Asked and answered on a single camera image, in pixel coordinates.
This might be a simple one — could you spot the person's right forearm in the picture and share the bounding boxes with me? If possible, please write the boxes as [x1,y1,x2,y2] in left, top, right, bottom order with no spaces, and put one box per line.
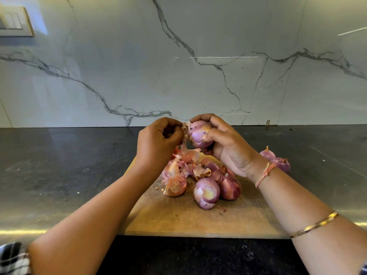
[253,166,367,275]

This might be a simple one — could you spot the person's left hand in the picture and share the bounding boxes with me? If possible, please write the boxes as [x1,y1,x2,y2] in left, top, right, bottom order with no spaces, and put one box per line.
[133,117,184,180]

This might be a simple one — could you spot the white wall switch plate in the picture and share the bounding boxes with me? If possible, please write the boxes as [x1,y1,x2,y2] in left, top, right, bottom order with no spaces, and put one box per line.
[0,5,34,37]

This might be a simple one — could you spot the small red onion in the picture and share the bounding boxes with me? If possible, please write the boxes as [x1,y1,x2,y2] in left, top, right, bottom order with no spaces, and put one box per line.
[259,146,276,162]

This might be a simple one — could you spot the pile of onion peels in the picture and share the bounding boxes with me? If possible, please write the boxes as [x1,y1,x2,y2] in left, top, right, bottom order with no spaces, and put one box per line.
[161,143,227,197]

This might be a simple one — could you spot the black white plaid sleeve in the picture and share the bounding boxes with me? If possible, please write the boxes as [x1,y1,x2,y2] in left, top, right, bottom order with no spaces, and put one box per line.
[0,241,32,275]

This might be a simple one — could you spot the gold bangle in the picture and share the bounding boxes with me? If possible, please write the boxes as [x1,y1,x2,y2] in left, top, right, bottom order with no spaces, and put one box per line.
[289,211,340,239]

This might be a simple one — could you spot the person's right hand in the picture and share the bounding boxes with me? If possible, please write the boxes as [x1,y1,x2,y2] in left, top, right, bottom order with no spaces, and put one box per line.
[190,114,269,181]

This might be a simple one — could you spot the person's left forearm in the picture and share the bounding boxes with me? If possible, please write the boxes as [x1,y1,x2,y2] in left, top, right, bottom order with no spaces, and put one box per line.
[28,169,156,275]

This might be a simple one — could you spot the brownish red onion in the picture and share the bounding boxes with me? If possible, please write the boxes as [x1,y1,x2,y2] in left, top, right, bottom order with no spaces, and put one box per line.
[183,120,214,149]

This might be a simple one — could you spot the red onion with pale patch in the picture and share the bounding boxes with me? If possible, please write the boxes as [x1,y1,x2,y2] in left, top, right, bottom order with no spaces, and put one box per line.
[193,177,221,211]

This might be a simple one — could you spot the orange thread bracelet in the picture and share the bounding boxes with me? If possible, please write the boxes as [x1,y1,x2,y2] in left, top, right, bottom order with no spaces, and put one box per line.
[255,162,278,189]

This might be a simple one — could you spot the wooden cutting board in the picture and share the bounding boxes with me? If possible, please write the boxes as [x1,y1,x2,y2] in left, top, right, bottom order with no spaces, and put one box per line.
[117,154,290,239]

